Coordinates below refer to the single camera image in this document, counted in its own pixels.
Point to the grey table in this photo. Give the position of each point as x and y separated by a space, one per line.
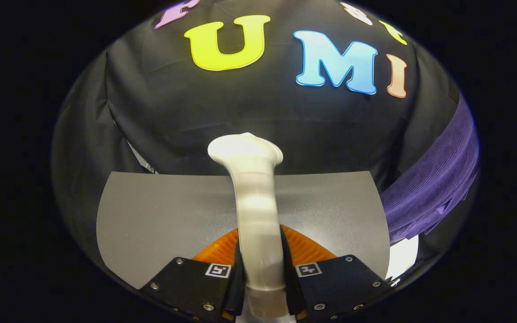
159 215

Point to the white mannequin torso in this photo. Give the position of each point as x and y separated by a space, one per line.
403 258

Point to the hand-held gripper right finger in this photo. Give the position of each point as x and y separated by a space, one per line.
335 287

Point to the black backdrop cloth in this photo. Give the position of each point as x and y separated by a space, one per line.
240 112

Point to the white garment steamer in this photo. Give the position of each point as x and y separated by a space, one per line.
256 215

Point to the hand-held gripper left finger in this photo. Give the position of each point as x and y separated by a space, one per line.
195 287

